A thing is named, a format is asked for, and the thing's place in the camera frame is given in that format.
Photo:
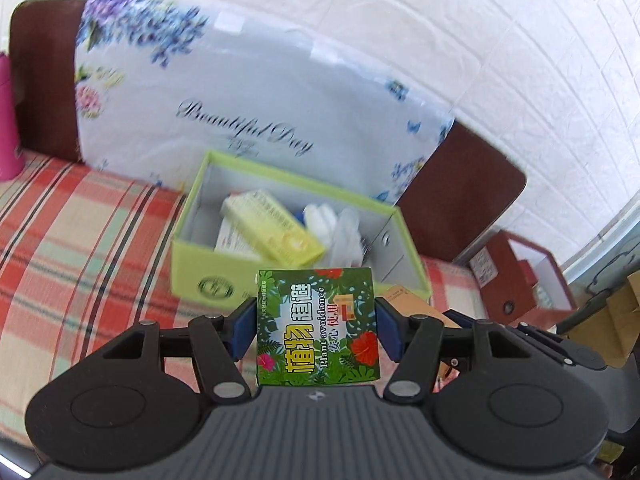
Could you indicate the light green cardboard box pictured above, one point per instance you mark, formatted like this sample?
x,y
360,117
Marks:
x,y
220,275

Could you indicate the white medicine box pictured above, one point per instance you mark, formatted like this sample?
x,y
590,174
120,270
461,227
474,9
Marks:
x,y
232,240

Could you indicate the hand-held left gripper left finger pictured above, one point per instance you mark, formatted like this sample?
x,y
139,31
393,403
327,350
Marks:
x,y
245,330

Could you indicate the yellow medicine box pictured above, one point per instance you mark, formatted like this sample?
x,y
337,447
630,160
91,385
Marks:
x,y
275,230

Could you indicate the brown chair back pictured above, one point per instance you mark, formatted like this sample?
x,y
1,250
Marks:
x,y
45,85
460,195

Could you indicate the green plant print box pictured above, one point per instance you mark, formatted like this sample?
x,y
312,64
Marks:
x,y
315,330

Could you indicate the floral print cushion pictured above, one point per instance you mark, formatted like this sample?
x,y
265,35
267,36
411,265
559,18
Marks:
x,y
250,85

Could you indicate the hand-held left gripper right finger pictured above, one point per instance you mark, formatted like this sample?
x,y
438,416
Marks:
x,y
390,332

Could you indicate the brown cardboard carton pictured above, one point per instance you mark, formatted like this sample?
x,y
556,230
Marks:
x,y
620,320

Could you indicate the pink thermos bottle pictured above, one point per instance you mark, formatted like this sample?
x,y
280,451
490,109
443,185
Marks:
x,y
7,135

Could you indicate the brown gift box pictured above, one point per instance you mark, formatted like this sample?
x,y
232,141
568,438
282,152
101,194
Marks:
x,y
505,280

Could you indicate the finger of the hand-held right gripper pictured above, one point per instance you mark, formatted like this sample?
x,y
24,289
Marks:
x,y
560,345

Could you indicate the white glove with pink cuff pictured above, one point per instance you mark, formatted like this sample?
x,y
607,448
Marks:
x,y
345,240

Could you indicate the plaid tablecloth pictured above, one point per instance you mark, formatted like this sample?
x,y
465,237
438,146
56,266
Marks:
x,y
75,240

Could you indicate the brown kraft box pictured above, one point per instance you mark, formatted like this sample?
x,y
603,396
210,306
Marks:
x,y
407,300

